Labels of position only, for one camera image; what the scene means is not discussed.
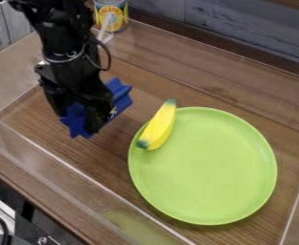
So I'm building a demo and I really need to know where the yellow labelled tin can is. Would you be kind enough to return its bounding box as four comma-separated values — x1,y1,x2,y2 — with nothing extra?
94,0,130,33

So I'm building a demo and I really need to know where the blue star-shaped block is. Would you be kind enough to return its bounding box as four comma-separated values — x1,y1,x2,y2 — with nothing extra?
60,77,134,139

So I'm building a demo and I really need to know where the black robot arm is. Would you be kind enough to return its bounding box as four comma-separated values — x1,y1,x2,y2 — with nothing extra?
0,0,114,134

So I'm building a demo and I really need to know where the yellow toy banana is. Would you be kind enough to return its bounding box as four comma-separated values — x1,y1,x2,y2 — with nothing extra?
136,99,177,150

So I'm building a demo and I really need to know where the clear acrylic enclosure wall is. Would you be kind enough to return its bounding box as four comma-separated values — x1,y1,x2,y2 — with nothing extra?
0,9,299,245

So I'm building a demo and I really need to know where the clear acrylic corner bracket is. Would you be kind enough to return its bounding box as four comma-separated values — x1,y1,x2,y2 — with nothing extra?
91,13,114,44

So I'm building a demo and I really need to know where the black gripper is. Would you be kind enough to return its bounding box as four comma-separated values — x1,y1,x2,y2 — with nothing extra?
35,51,114,133

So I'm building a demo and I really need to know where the green round plate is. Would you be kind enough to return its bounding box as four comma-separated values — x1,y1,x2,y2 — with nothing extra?
128,107,278,225

